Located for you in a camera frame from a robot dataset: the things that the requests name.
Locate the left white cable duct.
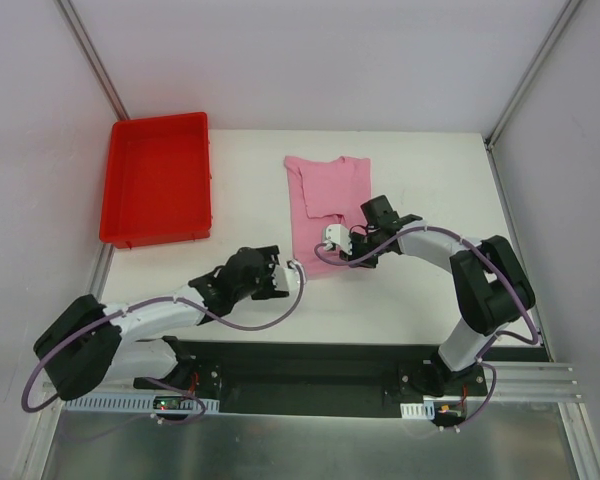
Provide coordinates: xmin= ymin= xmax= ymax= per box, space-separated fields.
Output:
xmin=64 ymin=393 xmax=220 ymax=415

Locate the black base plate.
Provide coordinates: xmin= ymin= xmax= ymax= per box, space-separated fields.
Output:
xmin=159 ymin=338 xmax=487 ymax=418

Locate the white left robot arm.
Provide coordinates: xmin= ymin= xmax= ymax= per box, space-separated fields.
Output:
xmin=32 ymin=246 xmax=303 ymax=401

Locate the right white cable duct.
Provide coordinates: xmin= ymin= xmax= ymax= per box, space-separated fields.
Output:
xmin=400 ymin=401 xmax=435 ymax=421

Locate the pink t shirt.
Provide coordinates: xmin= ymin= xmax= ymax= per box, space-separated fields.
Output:
xmin=284 ymin=156 xmax=372 ymax=279

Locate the white cable duct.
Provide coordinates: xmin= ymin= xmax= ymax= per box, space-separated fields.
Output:
xmin=400 ymin=401 xmax=435 ymax=421
xmin=64 ymin=393 xmax=220 ymax=415

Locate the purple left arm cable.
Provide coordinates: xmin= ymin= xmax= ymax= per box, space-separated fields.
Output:
xmin=20 ymin=259 xmax=309 ymax=426

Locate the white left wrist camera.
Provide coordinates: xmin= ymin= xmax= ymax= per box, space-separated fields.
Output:
xmin=273 ymin=259 xmax=306 ymax=294

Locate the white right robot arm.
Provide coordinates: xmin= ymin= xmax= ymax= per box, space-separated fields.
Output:
xmin=326 ymin=196 xmax=536 ymax=397

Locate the red plastic bin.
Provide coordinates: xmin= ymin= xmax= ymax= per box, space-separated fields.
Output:
xmin=99 ymin=112 xmax=212 ymax=249

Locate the left aluminium corner post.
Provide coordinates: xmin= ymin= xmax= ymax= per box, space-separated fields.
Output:
xmin=54 ymin=0 xmax=130 ymax=121

